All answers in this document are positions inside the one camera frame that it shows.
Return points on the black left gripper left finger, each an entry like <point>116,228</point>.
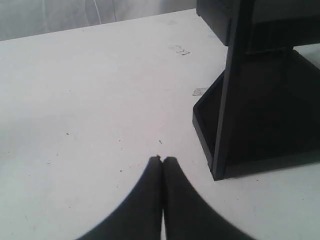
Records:
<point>139,216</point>

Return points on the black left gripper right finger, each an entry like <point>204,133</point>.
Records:
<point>187,216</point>

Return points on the black two-tier shelf rack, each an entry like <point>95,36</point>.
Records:
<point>263,111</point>

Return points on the white backdrop curtain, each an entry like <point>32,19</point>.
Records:
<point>23,18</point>

